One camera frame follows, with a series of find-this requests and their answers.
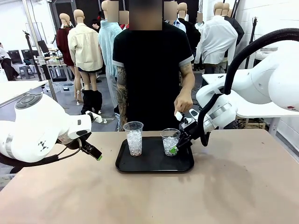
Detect person in black t-shirt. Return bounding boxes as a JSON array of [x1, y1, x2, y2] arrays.
[[112, 0, 195, 132]]

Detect person's left hand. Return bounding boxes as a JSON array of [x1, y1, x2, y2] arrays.
[[173, 94, 194, 117]]

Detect tall clear iced cup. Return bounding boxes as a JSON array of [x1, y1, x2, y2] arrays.
[[123, 121, 144, 157]]

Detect mannequin in black jacket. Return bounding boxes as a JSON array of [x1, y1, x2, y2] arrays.
[[223, 2, 245, 49]]

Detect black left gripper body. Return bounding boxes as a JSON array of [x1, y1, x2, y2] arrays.
[[67, 132, 94, 153]]

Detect black corrugated cable hose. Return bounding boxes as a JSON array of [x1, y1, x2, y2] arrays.
[[197, 28, 299, 147]]

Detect person's left forearm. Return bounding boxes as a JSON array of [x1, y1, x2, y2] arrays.
[[178, 76, 196, 100]]

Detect black trousers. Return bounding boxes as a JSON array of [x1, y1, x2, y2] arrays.
[[80, 89, 103, 115]]

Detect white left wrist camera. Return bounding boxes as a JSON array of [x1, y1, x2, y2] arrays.
[[85, 111, 104, 124]]

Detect short clear iced cup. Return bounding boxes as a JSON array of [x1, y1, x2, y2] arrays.
[[160, 128, 181, 157]]

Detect black computer monitor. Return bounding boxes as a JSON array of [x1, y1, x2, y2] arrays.
[[7, 49, 24, 65]]

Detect mannequin in cream jacket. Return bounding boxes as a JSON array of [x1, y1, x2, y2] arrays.
[[67, 9, 104, 105]]

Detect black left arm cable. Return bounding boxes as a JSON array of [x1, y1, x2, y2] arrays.
[[0, 139, 84, 168]]

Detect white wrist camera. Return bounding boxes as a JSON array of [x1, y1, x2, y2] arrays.
[[85, 111, 104, 124], [187, 108, 199, 120]]

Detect black plastic tray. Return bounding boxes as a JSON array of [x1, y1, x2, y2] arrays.
[[115, 136, 195, 174]]

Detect bystander in white shirt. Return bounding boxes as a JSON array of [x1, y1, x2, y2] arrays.
[[0, 42, 20, 82]]

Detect slim black light stand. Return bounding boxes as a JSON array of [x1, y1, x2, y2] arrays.
[[250, 16, 259, 44]]

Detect white side table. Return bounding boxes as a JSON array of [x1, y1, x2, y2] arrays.
[[0, 80, 49, 108]]

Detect silver metal pole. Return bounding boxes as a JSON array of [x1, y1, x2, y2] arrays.
[[22, 0, 58, 103]]

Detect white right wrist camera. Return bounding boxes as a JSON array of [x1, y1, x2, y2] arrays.
[[187, 108, 199, 120]]

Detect grey plastic stool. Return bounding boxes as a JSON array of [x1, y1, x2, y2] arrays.
[[19, 65, 36, 80]]

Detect mannequin in light blue shirt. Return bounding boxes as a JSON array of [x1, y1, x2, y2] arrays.
[[98, 0, 124, 114]]

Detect mannequin in white shirt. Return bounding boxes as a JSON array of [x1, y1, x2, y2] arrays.
[[193, 1, 239, 72]]

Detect mannequin in black coat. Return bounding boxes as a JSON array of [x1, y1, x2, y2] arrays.
[[177, 2, 202, 70]]

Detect black tripod stand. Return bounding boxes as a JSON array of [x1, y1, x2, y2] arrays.
[[22, 29, 50, 80]]

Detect person's tattooed right forearm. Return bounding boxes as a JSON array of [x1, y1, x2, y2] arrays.
[[115, 88, 128, 132]]

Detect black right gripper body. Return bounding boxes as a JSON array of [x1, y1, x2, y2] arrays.
[[179, 120, 199, 148]]

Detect mannequin in maroon top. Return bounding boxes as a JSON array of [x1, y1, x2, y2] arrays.
[[56, 13, 76, 69]]

